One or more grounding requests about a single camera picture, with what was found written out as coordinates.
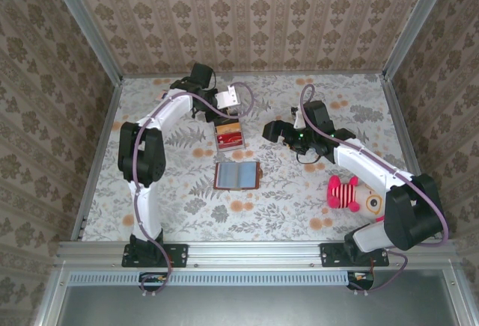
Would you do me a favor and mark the pink striped plush toy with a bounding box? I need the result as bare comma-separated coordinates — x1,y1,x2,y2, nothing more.
326,175,385,224

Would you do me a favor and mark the red VIP card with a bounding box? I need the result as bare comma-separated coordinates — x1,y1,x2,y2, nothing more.
216,133,245,150

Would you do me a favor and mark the red book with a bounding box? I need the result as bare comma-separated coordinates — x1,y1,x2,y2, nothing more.
213,160,263,191

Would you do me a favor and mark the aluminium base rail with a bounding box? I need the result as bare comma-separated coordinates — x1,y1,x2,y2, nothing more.
55,239,457,267

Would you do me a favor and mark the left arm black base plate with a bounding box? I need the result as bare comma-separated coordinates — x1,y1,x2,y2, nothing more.
121,242,189,268

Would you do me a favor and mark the red jewellery box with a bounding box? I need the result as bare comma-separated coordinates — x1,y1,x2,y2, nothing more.
213,120,247,152

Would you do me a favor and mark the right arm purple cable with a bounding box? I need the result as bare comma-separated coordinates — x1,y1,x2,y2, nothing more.
297,84,450,297

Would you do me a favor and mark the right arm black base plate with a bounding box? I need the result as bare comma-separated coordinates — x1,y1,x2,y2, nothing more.
320,242,390,268

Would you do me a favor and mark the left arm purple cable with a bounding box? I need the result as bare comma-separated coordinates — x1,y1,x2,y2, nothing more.
132,81,255,299

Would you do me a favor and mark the aluminium frame post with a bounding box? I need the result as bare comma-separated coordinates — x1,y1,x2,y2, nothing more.
382,0,460,80
43,0,124,86

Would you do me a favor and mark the aluminium side rail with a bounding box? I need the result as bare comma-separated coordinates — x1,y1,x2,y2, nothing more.
70,77,124,243
379,73,442,241

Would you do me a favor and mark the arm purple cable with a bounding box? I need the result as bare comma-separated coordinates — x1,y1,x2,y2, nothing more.
297,84,450,297
132,81,255,299

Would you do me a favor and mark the grey slotted cable duct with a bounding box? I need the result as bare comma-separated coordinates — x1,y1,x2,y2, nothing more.
69,270,351,286

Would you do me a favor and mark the grey metal sheet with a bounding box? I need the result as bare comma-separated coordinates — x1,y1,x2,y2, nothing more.
59,284,456,326

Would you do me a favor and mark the floral table cover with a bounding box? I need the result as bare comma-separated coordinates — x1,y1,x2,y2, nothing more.
76,73,439,243

